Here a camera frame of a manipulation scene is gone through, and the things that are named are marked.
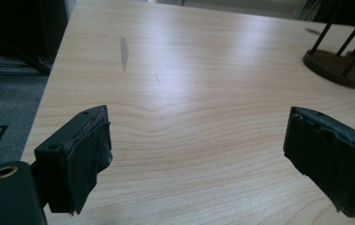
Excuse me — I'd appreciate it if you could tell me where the dark brown cup holder rack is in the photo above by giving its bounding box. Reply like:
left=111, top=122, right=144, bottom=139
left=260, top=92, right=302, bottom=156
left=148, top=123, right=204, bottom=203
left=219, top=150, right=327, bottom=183
left=302, top=0, right=355, bottom=90

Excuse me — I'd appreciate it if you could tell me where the black cabinet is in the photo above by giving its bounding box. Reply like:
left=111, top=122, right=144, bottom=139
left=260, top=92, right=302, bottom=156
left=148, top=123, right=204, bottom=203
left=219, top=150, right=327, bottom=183
left=0, top=0, right=70, bottom=81

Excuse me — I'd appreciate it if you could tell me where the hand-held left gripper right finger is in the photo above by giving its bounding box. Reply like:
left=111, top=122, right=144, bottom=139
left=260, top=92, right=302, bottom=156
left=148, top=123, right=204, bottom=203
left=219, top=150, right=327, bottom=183
left=283, top=106, right=355, bottom=218

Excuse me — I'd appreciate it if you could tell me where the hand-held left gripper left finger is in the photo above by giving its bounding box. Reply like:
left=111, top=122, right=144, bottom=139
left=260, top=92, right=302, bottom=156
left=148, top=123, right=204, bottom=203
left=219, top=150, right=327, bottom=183
left=34, top=105, right=113, bottom=216

